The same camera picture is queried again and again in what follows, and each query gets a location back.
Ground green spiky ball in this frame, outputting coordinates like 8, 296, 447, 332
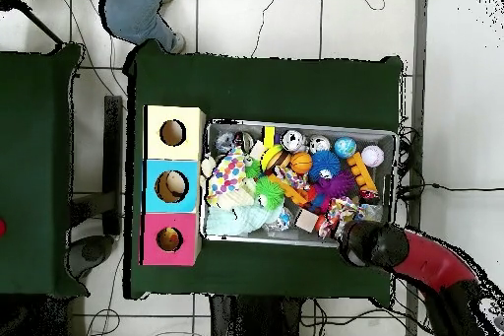
253, 176, 285, 210
243, 158, 265, 180

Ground colourful patterned cloth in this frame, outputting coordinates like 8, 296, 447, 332
206, 146, 248, 210
317, 197, 365, 239

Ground mint green waffle cloth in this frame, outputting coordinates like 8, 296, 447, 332
206, 203, 284, 237

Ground blue fuzzy ball with eyes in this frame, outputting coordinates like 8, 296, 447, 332
308, 150, 343, 183

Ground purple spiky ball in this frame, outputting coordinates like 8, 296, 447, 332
318, 171, 358, 203

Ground yellow plush duck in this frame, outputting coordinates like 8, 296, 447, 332
159, 229, 182, 251

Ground wooden box with three holes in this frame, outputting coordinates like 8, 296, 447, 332
141, 104, 208, 267

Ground yellow plastic block toy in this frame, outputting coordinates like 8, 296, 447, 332
259, 125, 285, 173

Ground small orange plastic block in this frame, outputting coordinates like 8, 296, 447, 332
275, 176, 311, 208

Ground silver metal can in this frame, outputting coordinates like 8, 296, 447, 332
282, 129, 306, 154

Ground small orange basketball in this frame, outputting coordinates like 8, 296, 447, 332
290, 152, 314, 175

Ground wooden cube block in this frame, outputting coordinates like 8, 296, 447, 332
296, 209, 321, 235

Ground dark green table cloth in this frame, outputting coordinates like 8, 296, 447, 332
124, 38, 407, 301
0, 43, 84, 297

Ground globe print ball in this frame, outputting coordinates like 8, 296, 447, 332
334, 137, 357, 160

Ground orange plastic block toy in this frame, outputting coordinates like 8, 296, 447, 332
346, 150, 379, 195

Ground white baseball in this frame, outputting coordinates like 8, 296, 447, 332
361, 144, 387, 168

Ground person's foot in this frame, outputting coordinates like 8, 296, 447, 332
168, 32, 189, 56

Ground person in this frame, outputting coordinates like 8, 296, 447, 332
101, 0, 181, 52

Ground black tripod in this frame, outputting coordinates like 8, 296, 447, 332
0, 0, 68, 49

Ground shallow wire mesh bin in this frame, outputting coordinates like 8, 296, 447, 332
203, 118, 398, 250

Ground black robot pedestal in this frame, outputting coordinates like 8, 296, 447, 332
208, 296, 316, 336

